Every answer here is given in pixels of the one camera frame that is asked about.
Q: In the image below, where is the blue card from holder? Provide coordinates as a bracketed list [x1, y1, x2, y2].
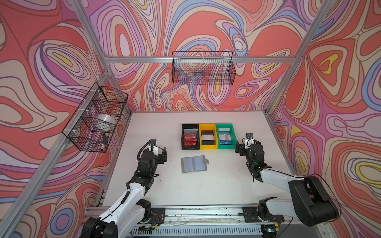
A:
[219, 140, 232, 145]

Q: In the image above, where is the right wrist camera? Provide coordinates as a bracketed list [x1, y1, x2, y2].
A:
[246, 132, 254, 141]

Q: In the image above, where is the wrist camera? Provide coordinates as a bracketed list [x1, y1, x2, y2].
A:
[149, 139, 157, 150]
[246, 132, 254, 141]

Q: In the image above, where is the back black wire basket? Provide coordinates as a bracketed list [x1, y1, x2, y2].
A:
[172, 50, 236, 86]

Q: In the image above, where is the yellow plastic bin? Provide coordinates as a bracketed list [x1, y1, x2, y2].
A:
[199, 124, 218, 150]

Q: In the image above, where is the black wire basket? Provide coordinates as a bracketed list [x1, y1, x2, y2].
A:
[62, 82, 129, 153]
[172, 50, 236, 86]

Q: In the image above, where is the green plastic bin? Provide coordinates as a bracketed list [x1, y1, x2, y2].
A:
[216, 124, 237, 150]

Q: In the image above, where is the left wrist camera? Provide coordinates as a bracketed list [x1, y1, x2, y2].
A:
[149, 139, 157, 150]

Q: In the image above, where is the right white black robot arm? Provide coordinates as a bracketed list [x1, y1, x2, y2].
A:
[235, 138, 340, 227]

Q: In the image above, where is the small black box in basket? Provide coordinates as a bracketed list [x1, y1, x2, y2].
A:
[102, 134, 109, 145]

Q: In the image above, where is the black plastic bin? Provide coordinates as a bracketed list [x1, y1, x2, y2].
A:
[181, 124, 200, 150]

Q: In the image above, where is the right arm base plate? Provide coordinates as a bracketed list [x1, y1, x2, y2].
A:
[239, 204, 285, 223]

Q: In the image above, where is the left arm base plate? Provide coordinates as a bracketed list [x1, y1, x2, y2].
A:
[141, 207, 166, 226]

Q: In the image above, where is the grey leather card holder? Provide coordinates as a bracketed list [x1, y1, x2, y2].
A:
[181, 155, 209, 174]

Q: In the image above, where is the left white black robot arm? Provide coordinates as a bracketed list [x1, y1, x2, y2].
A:
[80, 144, 167, 238]

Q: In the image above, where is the left black wire basket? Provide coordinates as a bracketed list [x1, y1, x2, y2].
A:
[62, 82, 129, 153]

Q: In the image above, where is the white tape roll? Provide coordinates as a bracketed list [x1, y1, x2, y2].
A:
[93, 114, 117, 133]

